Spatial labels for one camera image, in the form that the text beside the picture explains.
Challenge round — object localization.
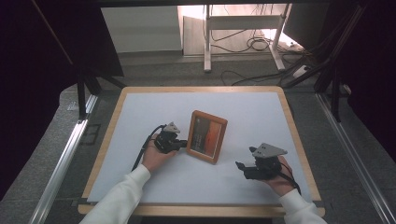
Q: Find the aluminium rail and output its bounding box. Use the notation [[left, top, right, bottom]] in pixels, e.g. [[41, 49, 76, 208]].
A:
[[27, 93, 99, 224], [315, 92, 396, 224]]

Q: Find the white table mat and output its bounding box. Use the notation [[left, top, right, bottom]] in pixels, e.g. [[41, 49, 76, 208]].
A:
[[86, 91, 314, 205]]

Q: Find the white board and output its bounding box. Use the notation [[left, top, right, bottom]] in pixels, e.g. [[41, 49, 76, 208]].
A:
[[100, 6, 183, 54]]

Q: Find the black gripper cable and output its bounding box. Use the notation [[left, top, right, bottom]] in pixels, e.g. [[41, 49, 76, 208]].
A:
[[277, 161, 303, 197], [131, 123, 167, 173]]

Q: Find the dark curtain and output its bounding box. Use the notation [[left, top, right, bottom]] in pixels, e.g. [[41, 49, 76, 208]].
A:
[[326, 0, 396, 154], [0, 0, 125, 201]]

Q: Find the black coiled floor cable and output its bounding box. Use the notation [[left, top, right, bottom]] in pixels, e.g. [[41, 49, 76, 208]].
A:
[[210, 28, 273, 54]]

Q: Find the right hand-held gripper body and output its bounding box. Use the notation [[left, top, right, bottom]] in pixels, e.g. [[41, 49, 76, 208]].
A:
[[248, 142, 289, 181]]

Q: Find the white metal desk frame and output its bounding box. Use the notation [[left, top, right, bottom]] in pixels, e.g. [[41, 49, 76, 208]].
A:
[[203, 3, 292, 74]]

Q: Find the black metal stand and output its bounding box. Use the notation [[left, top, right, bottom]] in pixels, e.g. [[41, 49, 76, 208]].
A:
[[76, 65, 128, 121], [281, 4, 369, 123]]

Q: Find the person's left hand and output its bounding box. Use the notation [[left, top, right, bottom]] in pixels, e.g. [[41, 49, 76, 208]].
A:
[[142, 137, 177, 175]]

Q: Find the wooden table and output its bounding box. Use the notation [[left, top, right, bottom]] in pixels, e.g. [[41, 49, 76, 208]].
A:
[[77, 85, 327, 218]]

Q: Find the dark floor hatch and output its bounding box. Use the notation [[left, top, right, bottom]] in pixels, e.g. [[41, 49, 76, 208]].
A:
[[79, 123, 102, 146]]

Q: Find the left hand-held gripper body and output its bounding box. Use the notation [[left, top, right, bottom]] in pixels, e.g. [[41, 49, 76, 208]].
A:
[[154, 121, 182, 155]]

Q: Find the white power strip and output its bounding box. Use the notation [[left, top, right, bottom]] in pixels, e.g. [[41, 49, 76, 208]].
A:
[[292, 64, 310, 79]]

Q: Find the long black floor cable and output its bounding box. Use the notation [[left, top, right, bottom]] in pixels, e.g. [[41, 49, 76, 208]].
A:
[[220, 63, 302, 87]]

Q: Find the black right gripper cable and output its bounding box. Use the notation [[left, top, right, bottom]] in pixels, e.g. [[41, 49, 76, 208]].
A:
[[277, 161, 303, 197]]

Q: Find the person's right hand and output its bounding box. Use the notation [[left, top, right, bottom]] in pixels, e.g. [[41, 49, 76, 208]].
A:
[[263, 155, 295, 197]]

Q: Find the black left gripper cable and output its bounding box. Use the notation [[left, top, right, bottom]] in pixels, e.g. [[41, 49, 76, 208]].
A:
[[131, 123, 167, 173]]

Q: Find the wooden picture frame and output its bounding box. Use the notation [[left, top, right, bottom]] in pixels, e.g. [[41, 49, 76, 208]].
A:
[[185, 109, 229, 165]]

